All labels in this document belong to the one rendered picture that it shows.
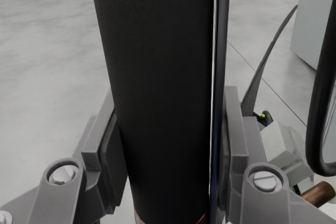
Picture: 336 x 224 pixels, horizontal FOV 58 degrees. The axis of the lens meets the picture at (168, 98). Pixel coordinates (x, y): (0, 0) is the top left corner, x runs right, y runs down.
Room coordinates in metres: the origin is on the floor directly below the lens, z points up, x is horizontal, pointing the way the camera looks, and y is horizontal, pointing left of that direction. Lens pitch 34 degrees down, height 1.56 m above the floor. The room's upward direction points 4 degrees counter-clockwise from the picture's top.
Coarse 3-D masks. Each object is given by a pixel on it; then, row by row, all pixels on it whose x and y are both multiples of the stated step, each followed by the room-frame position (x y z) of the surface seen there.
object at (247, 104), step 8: (296, 8) 0.36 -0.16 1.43; (288, 16) 0.36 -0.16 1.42; (280, 32) 0.34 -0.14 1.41; (272, 40) 0.36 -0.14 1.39; (264, 56) 0.33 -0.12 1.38; (264, 64) 0.36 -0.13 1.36; (256, 72) 0.32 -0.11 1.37; (256, 80) 0.33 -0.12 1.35; (248, 88) 0.31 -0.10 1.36; (256, 88) 0.38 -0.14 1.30; (248, 96) 0.31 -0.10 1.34; (240, 104) 0.30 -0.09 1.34; (248, 104) 0.34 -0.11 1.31; (248, 112) 0.36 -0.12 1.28
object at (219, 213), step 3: (219, 210) 0.24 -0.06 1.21; (219, 213) 0.24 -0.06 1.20; (222, 213) 0.25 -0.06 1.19; (216, 216) 0.24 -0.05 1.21; (219, 216) 0.24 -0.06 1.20; (222, 216) 0.25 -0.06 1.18; (216, 219) 0.23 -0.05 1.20; (219, 219) 0.24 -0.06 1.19; (222, 219) 0.25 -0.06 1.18; (216, 222) 0.23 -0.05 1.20; (219, 222) 0.24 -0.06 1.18
